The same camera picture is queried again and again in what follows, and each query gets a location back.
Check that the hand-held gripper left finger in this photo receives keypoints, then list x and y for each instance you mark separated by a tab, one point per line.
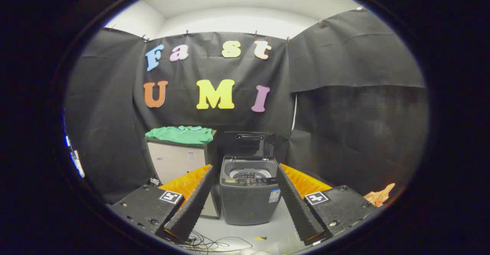
193	201

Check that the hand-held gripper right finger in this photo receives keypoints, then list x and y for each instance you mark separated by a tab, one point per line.
294	205

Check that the dark grey washing machine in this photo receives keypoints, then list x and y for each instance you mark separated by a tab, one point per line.
245	205

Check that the green polo shirt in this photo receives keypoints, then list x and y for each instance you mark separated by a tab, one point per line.
180	135

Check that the beige and grey cabinet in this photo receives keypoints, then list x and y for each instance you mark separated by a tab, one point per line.
172	159

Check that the white rounded object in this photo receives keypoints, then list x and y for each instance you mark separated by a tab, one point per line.
252	252

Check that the orange cloth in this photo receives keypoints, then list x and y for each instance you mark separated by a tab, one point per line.
379	195

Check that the white and blue object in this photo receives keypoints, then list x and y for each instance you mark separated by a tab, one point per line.
77	165

